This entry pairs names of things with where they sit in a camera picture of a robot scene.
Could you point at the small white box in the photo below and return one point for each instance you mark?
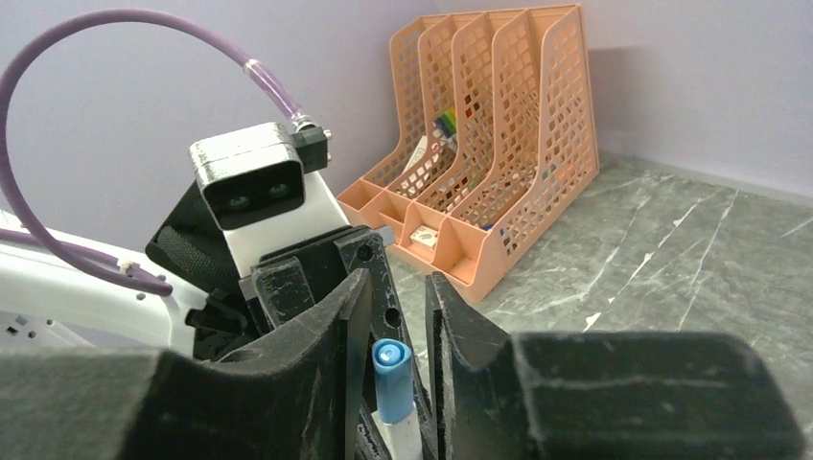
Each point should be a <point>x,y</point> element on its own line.
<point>424,236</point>

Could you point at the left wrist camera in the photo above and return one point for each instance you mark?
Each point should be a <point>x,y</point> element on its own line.
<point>263,187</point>

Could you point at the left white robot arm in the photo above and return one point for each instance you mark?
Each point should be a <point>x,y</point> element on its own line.
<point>48,304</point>

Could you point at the white pen blue tip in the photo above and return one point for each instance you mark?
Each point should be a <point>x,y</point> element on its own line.
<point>402,440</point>

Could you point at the colored markers pack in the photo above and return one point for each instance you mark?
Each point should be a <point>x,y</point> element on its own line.
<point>445,126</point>

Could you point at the orange file organizer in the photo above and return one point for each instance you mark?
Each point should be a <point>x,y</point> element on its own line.
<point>524,149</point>

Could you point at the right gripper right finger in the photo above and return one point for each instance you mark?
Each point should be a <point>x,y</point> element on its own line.
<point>617,395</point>

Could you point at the blue pen cap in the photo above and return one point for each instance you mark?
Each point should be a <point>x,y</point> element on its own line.
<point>392,364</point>

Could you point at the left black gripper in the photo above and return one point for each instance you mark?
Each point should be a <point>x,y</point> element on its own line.
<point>294,393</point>

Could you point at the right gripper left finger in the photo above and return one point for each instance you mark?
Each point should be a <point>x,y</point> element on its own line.
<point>73,403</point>

